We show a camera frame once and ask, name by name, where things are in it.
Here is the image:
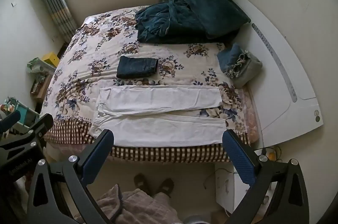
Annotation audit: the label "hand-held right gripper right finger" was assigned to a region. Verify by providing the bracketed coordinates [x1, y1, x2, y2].
[222, 129, 310, 224]

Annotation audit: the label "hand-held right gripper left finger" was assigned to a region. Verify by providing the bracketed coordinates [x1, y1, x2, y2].
[26, 129, 124, 224]

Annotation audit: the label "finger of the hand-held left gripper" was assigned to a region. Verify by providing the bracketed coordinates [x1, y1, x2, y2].
[0, 110, 22, 135]
[0, 113, 54, 153]

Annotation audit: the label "white pants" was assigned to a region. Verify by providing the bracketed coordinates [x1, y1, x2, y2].
[89, 85, 227, 147]

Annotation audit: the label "white nightstand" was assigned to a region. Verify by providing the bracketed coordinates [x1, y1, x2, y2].
[215, 163, 278, 214]

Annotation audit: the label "wooden side cabinet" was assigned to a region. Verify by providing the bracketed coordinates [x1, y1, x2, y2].
[30, 73, 53, 102]

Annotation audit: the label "dark slipper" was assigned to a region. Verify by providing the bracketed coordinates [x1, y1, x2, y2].
[133, 173, 151, 196]
[158, 178, 175, 198]

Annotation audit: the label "brown checkered bed sheet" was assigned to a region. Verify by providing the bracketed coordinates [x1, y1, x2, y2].
[44, 118, 250, 163]

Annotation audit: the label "person's legs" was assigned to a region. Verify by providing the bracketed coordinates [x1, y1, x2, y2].
[75, 184, 184, 224]

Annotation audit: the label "yellow box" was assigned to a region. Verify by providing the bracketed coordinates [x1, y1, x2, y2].
[42, 53, 60, 68]

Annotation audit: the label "white headboard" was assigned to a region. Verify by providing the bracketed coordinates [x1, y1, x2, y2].
[218, 0, 324, 148]

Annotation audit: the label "floral blanket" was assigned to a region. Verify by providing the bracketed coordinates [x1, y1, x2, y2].
[44, 5, 251, 145]

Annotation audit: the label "folded grey fringed cloth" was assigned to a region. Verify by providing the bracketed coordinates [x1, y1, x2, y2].
[228, 51, 263, 88]

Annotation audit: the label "folded dark jeans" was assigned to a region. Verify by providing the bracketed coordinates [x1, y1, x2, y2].
[116, 56, 159, 79]

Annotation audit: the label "dark teal quilt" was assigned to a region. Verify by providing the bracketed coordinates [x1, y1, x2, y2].
[135, 0, 238, 45]

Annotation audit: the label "thin cable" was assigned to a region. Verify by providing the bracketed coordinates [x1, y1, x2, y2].
[204, 165, 238, 189]

